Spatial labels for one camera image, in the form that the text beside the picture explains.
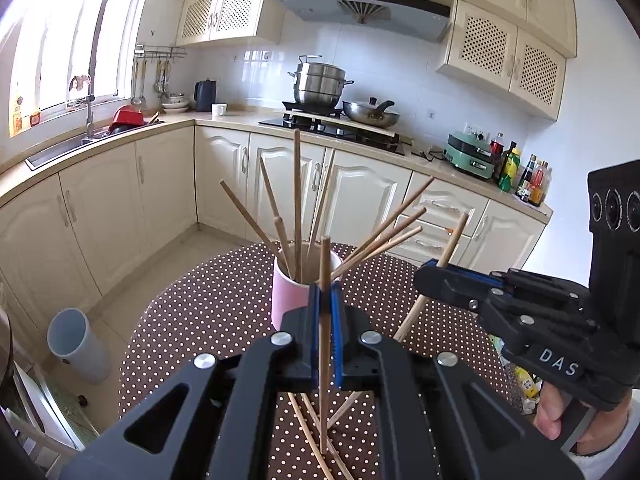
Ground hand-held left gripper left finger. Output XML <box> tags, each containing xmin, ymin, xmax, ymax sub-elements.
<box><xmin>60</xmin><ymin>284</ymin><xmax>321</xmax><ymax>480</ymax></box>

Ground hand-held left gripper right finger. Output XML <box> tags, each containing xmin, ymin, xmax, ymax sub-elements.
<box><xmin>331</xmin><ymin>284</ymin><xmax>586</xmax><ymax>480</ymax></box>

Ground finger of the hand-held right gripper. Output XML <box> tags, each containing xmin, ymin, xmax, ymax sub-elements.
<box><xmin>414</xmin><ymin>266</ymin><xmax>598</xmax><ymax>348</ymax></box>
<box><xmin>425</xmin><ymin>260</ymin><xmax>591</xmax><ymax>311</ymax></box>

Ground long wooden chopstick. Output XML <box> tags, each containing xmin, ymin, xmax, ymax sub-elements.
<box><xmin>392</xmin><ymin>212</ymin><xmax>471</xmax><ymax>343</ymax></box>
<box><xmin>319</xmin><ymin>236</ymin><xmax>332</xmax><ymax>455</ymax></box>

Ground pink cup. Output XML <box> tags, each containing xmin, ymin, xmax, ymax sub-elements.
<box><xmin>271</xmin><ymin>252</ymin><xmax>345</xmax><ymax>332</ymax></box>

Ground pile of wooden chopsticks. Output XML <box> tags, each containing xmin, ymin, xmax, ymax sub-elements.
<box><xmin>287</xmin><ymin>391</ymin><xmax>363</xmax><ymax>480</ymax></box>

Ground bunch of wooden chopsticks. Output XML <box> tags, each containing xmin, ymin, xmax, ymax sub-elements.
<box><xmin>220</xmin><ymin>129</ymin><xmax>435</xmax><ymax>281</ymax></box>

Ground person's right hand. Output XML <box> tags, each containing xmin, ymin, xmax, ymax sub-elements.
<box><xmin>532</xmin><ymin>382</ymin><xmax>571</xmax><ymax>442</ymax></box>

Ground yellow packet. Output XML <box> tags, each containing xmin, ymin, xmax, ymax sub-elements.
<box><xmin>514</xmin><ymin>366</ymin><xmax>542</xmax><ymax>402</ymax></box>

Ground red sauce bottle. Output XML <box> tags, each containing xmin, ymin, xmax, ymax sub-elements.
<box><xmin>530</xmin><ymin>161</ymin><xmax>548</xmax><ymax>207</ymax></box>

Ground dark sauce bottle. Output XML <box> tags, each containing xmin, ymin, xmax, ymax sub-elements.
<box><xmin>517</xmin><ymin>155</ymin><xmax>537</xmax><ymax>201</ymax></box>

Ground yellow green bottle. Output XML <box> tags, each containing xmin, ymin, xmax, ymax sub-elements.
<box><xmin>500</xmin><ymin>142</ymin><xmax>522</xmax><ymax>193</ymax></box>

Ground brown polka dot tablecloth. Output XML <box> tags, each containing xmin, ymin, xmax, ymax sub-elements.
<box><xmin>117</xmin><ymin>242</ymin><xmax>516</xmax><ymax>480</ymax></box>

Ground green electric grill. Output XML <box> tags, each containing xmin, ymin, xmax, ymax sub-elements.
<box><xmin>442</xmin><ymin>131</ymin><xmax>496</xmax><ymax>181</ymax></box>

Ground dark red capped bottle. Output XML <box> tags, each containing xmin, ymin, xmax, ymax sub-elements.
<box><xmin>492</xmin><ymin>133</ymin><xmax>506</xmax><ymax>181</ymax></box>

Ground steel wok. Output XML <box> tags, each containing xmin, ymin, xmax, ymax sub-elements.
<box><xmin>342</xmin><ymin>97</ymin><xmax>401</xmax><ymax>128</ymax></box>

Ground black gas stove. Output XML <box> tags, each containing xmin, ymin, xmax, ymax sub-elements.
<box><xmin>259</xmin><ymin>110</ymin><xmax>406</xmax><ymax>156</ymax></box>

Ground cream kitchen base cabinets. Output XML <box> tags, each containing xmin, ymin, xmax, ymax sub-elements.
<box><xmin>0</xmin><ymin>125</ymin><xmax>548</xmax><ymax>341</ymax></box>

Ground grey trash bin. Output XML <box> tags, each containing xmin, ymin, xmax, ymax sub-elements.
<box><xmin>47</xmin><ymin>308</ymin><xmax>112</xmax><ymax>384</ymax></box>

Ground beige kitchen countertop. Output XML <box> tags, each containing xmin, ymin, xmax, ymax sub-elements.
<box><xmin>0</xmin><ymin>110</ymin><xmax>553</xmax><ymax>221</ymax></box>

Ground steel steamer pot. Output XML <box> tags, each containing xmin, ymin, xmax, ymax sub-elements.
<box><xmin>287</xmin><ymin>55</ymin><xmax>355</xmax><ymax>108</ymax></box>

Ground black electric kettle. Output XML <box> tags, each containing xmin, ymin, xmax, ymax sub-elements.
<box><xmin>194</xmin><ymin>78</ymin><xmax>218</xmax><ymax>112</ymax></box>

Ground steel range hood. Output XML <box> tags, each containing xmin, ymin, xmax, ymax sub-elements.
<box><xmin>270</xmin><ymin>0</ymin><xmax>451</xmax><ymax>43</ymax></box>

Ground red bowl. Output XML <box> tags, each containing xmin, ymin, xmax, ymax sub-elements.
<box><xmin>110</xmin><ymin>105</ymin><xmax>146</xmax><ymax>133</ymax></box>

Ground steel kitchen sink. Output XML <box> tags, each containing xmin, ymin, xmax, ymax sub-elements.
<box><xmin>25</xmin><ymin>130</ymin><xmax>108</xmax><ymax>171</ymax></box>

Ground steel kitchen faucet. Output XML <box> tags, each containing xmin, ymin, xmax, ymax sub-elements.
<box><xmin>69</xmin><ymin>75</ymin><xmax>96</xmax><ymax>138</ymax></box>

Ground orange bottle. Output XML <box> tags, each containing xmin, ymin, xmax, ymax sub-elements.
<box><xmin>13</xmin><ymin>84</ymin><xmax>26</xmax><ymax>136</ymax></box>

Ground kitchen window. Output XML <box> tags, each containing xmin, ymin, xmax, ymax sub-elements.
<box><xmin>0</xmin><ymin>0</ymin><xmax>146</xmax><ymax>136</ymax></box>

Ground wall utensil rail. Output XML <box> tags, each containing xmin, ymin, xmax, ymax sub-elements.
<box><xmin>132</xmin><ymin>45</ymin><xmax>187</xmax><ymax>106</ymax></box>

